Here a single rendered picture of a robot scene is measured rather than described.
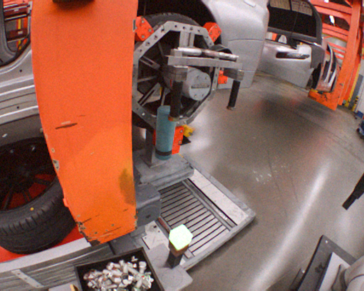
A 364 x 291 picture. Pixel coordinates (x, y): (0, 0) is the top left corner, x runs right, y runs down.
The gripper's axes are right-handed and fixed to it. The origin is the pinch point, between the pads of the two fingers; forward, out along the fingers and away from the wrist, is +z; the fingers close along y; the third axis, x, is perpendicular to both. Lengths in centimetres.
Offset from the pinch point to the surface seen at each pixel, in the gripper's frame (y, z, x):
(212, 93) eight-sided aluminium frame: 8, -5, 89
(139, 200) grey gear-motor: -48, 32, 66
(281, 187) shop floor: 82, 68, 38
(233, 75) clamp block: -2, -21, 70
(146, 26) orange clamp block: -37, -36, 91
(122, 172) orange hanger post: -62, -5, 48
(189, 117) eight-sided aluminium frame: -6, 10, 89
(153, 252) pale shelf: -57, 27, 40
